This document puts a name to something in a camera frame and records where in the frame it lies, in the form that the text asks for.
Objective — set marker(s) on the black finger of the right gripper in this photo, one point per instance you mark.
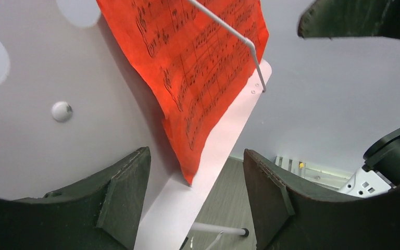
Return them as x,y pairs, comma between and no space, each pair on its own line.
350,18

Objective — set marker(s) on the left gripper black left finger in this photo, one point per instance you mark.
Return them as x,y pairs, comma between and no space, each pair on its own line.
101,211

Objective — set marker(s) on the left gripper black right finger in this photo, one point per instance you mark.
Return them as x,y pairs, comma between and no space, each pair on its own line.
290,212

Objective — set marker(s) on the lilac tripod music stand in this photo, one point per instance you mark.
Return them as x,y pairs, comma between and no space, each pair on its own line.
72,105

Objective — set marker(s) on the red sheet music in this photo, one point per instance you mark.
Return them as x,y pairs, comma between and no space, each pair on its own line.
194,66

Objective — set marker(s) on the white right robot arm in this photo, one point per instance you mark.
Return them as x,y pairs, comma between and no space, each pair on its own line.
381,169

